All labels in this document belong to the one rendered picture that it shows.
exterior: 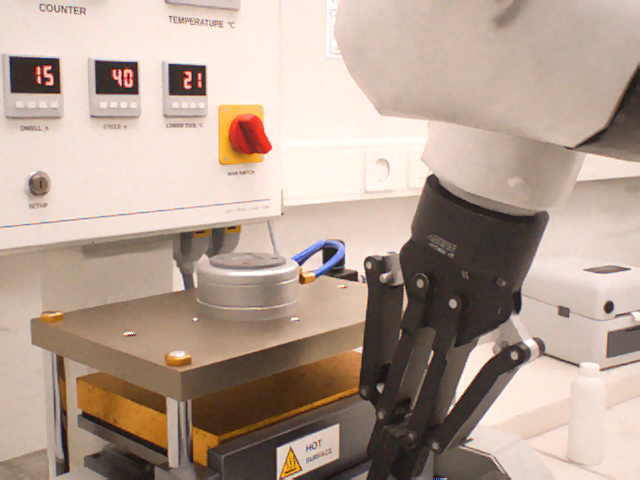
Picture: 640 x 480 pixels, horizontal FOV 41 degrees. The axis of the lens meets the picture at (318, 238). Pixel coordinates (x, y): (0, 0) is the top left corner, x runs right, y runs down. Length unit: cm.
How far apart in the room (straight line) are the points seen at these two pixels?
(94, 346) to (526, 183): 30
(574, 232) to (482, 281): 148
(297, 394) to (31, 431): 68
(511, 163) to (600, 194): 159
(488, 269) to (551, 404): 96
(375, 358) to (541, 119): 25
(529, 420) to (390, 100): 109
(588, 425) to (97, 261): 80
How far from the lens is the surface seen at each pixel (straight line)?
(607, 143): 38
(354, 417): 62
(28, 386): 122
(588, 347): 161
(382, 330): 56
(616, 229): 212
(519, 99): 35
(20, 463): 87
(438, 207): 48
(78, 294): 77
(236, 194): 81
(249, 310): 62
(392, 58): 34
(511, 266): 49
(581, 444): 132
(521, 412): 139
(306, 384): 64
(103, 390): 65
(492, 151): 46
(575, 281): 162
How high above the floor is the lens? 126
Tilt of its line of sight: 9 degrees down
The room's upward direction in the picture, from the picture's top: straight up
